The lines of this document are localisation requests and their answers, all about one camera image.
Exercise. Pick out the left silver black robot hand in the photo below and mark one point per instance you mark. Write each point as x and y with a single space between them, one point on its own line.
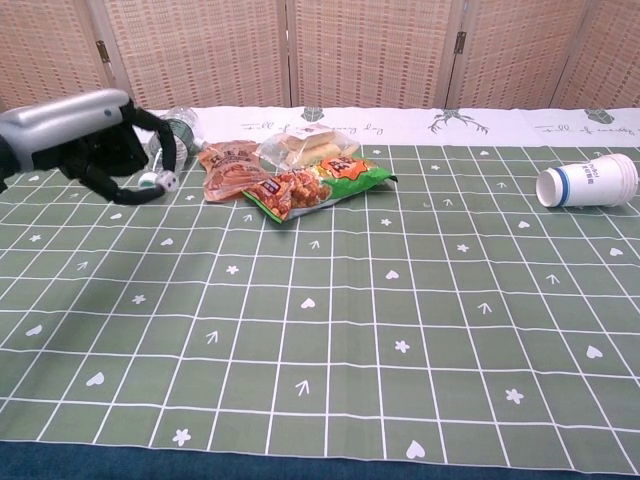
70 125

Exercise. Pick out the small white die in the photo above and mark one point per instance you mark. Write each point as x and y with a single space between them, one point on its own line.
170 181

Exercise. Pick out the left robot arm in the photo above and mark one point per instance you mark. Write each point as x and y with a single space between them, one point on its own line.
6 165

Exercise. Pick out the woven folding screen panel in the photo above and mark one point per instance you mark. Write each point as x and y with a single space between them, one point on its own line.
45 50
515 50
200 50
370 50
610 55

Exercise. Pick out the brass screen hinge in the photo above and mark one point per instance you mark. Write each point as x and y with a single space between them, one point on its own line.
103 51
460 42

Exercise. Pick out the clear plastic water bottle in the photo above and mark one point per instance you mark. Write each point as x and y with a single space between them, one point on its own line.
186 131

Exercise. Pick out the orange snack bag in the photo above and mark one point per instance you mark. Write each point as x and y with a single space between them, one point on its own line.
225 172

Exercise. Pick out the clear bag of bread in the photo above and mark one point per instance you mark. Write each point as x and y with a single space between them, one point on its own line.
305 145

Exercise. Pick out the green snack bag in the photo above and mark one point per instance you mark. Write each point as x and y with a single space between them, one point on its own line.
320 187

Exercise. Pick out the green grid tablecloth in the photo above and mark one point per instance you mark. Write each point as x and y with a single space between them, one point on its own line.
350 310

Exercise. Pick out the dark blue under cloth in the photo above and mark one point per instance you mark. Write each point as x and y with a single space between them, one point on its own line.
100 462

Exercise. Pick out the white paper cup stack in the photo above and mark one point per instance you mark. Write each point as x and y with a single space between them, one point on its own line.
585 182

